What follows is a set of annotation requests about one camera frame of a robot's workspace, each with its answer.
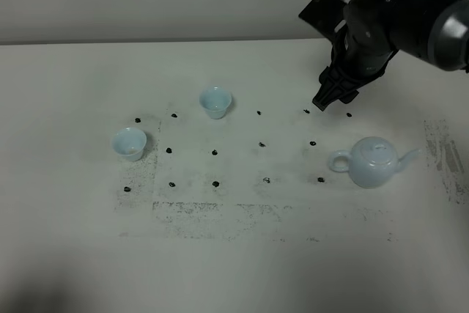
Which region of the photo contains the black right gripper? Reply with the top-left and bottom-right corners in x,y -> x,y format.
298,0 -> 396,111

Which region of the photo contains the light blue porcelain teapot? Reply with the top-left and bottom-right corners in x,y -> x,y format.
328,136 -> 421,188

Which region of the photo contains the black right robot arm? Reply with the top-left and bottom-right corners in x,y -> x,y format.
299,0 -> 468,111

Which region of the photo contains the light blue teacup, back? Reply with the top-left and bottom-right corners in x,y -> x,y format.
199,86 -> 232,119

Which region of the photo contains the light blue teacup,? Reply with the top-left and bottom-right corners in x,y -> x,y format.
199,86 -> 232,119
111,127 -> 147,162

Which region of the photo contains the light blue teacup, front left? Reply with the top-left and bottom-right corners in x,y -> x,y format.
111,127 -> 147,162

